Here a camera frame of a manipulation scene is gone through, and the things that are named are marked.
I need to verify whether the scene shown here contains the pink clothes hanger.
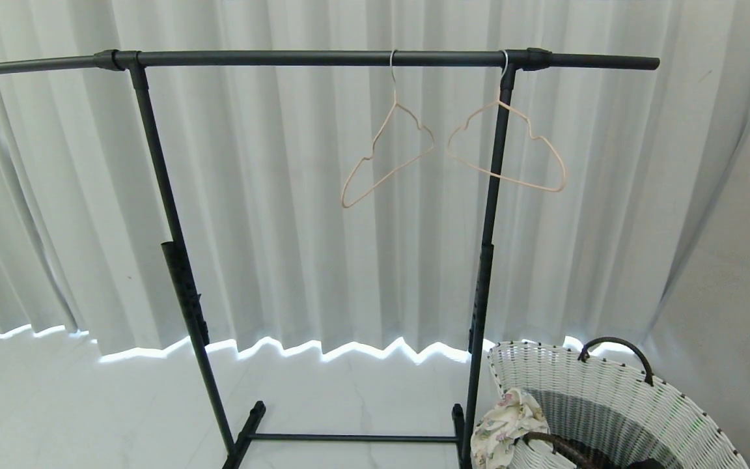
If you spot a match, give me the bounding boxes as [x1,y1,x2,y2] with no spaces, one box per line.
[447,50,567,193]
[340,50,436,209]

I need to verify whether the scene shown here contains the cream printed garment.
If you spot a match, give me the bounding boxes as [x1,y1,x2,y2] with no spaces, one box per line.
[471,388,551,469]

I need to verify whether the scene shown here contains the black clothes rack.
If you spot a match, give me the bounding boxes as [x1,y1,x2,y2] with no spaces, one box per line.
[0,48,661,469]

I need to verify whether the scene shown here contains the white laundry basket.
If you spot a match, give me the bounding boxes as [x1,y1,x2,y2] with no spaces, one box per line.
[487,337,750,469]

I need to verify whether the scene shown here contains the white curtain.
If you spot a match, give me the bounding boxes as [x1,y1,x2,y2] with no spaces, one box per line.
[0,0,750,365]

